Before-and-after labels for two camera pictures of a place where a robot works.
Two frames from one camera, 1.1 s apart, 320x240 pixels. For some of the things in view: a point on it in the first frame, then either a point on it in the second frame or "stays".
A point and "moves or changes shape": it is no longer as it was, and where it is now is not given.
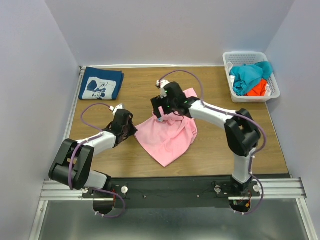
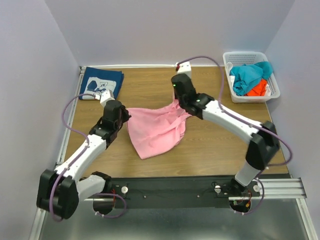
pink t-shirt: [167, 136] moves or changes shape
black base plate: [176, 193] stays
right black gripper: [156, 106] -> [183, 103]
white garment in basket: [229, 65] stays
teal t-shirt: [247, 77] stays
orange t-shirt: [259, 90] stays
